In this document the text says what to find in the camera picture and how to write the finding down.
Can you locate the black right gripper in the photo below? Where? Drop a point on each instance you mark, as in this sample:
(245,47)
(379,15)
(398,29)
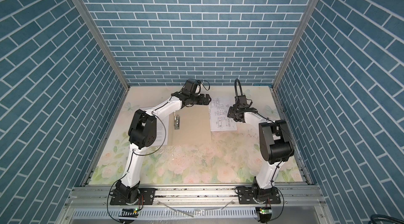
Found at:
(231,112)

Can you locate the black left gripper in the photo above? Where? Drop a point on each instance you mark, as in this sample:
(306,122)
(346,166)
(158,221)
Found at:
(201,101)

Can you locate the white technical drawing sheet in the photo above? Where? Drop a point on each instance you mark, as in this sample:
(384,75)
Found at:
(218,111)

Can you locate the white printed text sheet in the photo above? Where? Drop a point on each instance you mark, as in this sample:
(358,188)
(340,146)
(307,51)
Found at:
(164,135)

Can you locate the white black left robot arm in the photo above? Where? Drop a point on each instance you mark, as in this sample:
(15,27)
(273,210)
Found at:
(128,185)

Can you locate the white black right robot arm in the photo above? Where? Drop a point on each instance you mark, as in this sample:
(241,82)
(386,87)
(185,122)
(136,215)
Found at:
(275,147)

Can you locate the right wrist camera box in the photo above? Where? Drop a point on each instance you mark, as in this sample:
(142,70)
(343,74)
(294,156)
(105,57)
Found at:
(241,102)

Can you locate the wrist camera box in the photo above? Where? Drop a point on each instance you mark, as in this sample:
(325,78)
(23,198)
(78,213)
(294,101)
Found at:
(241,102)
(192,87)

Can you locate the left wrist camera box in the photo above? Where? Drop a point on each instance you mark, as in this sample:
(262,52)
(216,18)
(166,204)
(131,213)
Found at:
(192,87)

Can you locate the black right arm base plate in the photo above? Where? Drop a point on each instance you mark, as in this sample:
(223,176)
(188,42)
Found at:
(249,195)

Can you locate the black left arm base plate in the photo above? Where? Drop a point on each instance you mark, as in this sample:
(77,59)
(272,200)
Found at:
(142,197)

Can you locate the aluminium front rail frame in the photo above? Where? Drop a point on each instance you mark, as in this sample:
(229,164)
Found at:
(296,203)

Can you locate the aluminium right corner post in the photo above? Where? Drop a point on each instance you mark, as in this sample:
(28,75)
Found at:
(294,43)

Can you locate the aluminium corner post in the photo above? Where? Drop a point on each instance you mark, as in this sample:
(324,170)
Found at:
(294,43)
(91,25)

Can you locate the aluminium left corner post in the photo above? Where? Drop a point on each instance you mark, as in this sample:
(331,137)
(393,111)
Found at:
(91,25)

